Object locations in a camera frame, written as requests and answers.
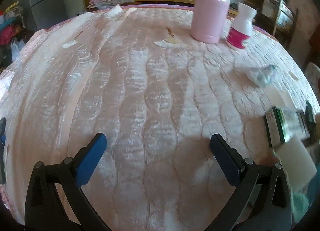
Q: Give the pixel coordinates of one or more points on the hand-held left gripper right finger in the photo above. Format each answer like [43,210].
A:
[225,160]

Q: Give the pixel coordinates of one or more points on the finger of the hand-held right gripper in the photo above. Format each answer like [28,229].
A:
[310,118]

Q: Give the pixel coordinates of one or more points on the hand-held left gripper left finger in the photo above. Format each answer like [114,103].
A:
[91,160]

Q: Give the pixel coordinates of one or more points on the green and white medicine box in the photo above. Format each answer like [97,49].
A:
[285,125]

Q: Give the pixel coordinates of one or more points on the white box yellow label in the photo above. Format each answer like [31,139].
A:
[295,163]

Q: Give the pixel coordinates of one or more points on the floral chair cloth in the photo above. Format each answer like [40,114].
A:
[313,75]

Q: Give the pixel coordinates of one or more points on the small white paper slip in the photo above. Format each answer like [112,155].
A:
[293,75]

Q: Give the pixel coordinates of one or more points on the crumpled white paper wrapper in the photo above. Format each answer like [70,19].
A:
[260,75]

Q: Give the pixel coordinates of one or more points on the teal cloth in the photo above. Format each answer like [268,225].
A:
[301,203]

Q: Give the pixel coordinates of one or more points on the black and blue object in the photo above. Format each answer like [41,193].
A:
[2,150]

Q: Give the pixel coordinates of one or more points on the white pill bottle magenta label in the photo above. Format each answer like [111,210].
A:
[240,28]

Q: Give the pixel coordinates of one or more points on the dark wooden cabinet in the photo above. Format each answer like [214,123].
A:
[262,5]

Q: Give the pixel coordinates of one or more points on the white plastic bag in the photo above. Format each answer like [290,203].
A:
[16,48]

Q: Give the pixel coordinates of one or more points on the pink insulated bottle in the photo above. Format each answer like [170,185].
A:
[210,8]

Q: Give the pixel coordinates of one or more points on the pile of colourful clothes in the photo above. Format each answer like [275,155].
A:
[8,28]

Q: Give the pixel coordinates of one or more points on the wooden headboard shelf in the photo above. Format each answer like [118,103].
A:
[175,0]

